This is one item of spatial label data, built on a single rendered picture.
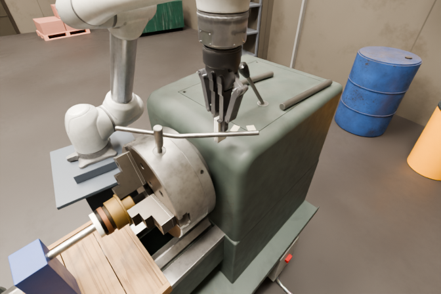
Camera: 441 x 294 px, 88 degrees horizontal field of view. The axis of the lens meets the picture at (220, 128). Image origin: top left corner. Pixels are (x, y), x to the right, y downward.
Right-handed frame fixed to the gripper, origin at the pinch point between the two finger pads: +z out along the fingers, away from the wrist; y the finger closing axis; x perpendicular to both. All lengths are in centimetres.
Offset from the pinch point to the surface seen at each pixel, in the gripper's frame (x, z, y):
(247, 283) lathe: 4, 76, 14
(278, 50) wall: 345, 110, -197
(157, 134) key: -12.3, 0.2, -8.6
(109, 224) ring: -28.7, 20.9, -10.0
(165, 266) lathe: -21, 46, -3
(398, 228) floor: 131, 129, 61
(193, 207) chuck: -11.3, 18.7, 1.9
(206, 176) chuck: -4.7, 14.0, -0.3
